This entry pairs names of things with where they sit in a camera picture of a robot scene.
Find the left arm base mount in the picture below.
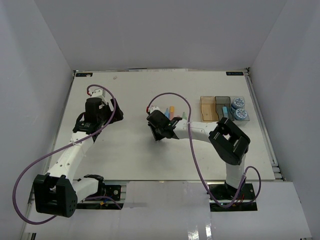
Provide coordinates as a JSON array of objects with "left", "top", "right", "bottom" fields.
[{"left": 76, "top": 184, "right": 124, "bottom": 210}]

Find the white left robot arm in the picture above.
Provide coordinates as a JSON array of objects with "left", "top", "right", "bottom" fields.
[{"left": 33, "top": 89, "right": 123, "bottom": 218}]

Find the orange highlighter pen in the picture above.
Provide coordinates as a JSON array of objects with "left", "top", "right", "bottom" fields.
[{"left": 169, "top": 106, "right": 175, "bottom": 120}]

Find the blue highlighter pen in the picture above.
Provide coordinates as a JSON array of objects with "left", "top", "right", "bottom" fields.
[{"left": 222, "top": 106, "right": 229, "bottom": 118}]

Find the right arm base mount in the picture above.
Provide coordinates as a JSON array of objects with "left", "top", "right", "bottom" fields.
[{"left": 208, "top": 183, "right": 258, "bottom": 213}]

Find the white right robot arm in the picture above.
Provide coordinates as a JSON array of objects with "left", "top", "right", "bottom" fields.
[{"left": 146, "top": 110, "right": 251, "bottom": 200}]

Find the amber transparent tray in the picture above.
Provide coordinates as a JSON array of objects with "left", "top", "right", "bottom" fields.
[{"left": 200, "top": 96, "right": 219, "bottom": 123}]

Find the grey transparent tray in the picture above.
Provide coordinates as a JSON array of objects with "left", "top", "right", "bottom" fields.
[{"left": 214, "top": 96, "right": 235, "bottom": 121}]

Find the blue-lidded cleaning gel jar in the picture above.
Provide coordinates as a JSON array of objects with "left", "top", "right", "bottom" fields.
[{"left": 231, "top": 97, "right": 245, "bottom": 111}]

